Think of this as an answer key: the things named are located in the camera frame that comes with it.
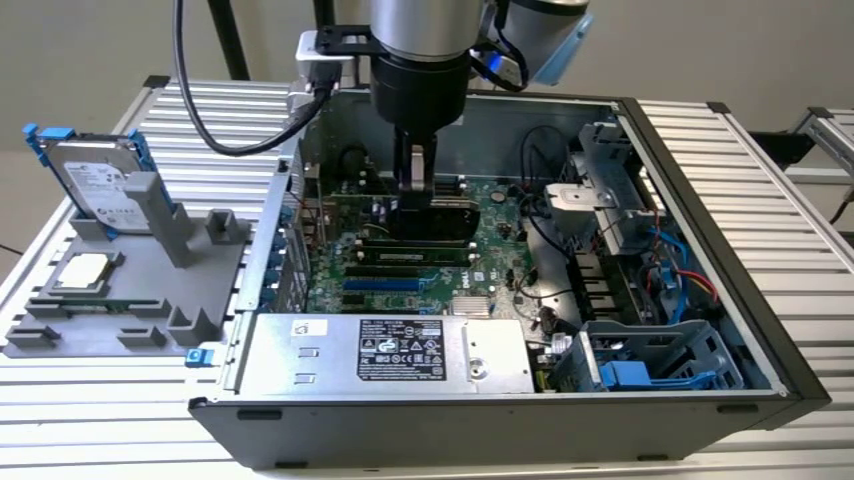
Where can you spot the silver chipset heat sink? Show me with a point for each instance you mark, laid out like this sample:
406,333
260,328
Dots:
473,306

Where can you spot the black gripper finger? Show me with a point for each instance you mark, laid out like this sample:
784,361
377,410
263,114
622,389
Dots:
403,160

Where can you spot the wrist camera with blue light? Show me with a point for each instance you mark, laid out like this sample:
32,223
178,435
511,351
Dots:
501,67

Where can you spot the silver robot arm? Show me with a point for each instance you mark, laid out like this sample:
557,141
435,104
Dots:
421,25

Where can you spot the blue expansion slot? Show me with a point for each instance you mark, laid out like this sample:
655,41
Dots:
383,286

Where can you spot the grey parts rack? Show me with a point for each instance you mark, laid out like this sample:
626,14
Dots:
134,280

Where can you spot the round coin battery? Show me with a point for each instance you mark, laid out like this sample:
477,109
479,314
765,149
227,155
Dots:
498,195

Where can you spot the hard disk in blue carrier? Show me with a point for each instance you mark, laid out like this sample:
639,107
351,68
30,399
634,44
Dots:
94,185

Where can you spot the grey-blue plastic disk bay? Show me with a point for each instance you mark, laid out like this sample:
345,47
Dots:
667,340

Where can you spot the green RAM stick on rack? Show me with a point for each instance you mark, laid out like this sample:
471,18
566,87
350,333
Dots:
134,303

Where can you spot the green motherboard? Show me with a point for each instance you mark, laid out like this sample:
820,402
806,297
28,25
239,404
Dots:
494,235

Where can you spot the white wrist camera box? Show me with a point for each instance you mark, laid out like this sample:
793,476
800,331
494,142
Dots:
327,65

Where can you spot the silver metal drive cage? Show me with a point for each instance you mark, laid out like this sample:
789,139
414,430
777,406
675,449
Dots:
581,197

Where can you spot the blue plastic bay clip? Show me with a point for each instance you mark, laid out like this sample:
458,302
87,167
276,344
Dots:
623,375

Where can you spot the silver power supply unit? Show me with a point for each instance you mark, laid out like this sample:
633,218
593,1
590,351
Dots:
334,360

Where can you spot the open grey PC case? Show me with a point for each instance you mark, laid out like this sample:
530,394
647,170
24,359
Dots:
467,430

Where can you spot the black expansion slot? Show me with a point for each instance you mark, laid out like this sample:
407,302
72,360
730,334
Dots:
383,272

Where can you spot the silver CPU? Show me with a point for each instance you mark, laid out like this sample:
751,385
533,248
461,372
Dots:
82,272

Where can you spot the small blue case latch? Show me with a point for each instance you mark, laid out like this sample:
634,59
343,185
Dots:
195,357

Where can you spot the aluminium side table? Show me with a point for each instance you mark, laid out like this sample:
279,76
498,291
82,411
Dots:
830,135

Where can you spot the green graphics card black shroud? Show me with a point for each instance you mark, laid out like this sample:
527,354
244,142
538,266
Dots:
354,215

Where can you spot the green RAM stick in slot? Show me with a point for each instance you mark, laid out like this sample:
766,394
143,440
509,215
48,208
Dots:
401,257

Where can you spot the black stand pole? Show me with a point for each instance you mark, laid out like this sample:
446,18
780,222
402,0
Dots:
327,12
230,40

